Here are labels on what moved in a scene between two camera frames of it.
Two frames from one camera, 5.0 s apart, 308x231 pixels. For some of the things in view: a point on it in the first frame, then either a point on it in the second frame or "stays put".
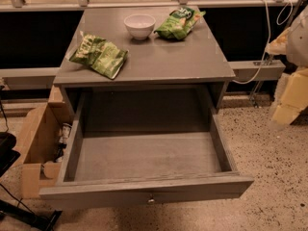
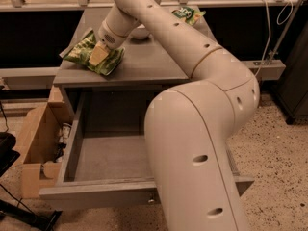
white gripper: x=298 y=45 → x=106 y=36
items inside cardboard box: x=63 y=141 stays put
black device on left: x=8 y=155 stays put
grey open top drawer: x=135 y=147 stays put
